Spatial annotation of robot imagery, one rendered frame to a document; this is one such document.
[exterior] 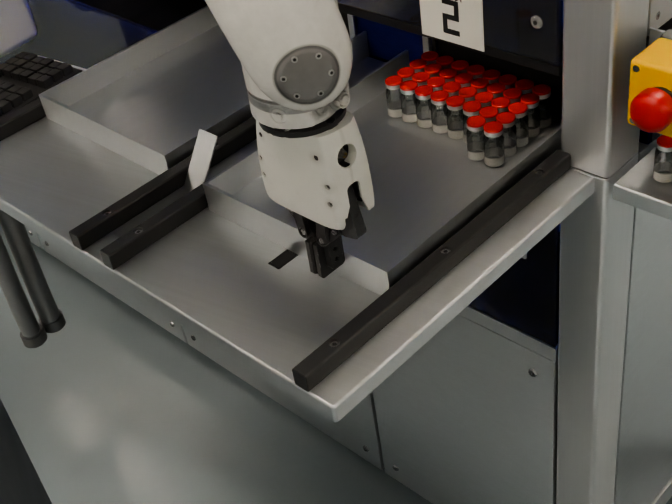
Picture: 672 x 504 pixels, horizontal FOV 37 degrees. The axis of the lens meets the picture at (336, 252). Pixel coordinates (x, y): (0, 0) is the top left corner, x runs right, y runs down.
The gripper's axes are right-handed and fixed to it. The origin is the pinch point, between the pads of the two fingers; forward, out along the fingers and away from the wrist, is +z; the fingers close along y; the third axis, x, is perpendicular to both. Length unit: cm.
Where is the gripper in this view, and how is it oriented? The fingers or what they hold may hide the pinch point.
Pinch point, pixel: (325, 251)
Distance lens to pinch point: 93.5
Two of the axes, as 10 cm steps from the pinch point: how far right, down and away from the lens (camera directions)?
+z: 1.2, 7.8, 6.2
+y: -7.2, -3.6, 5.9
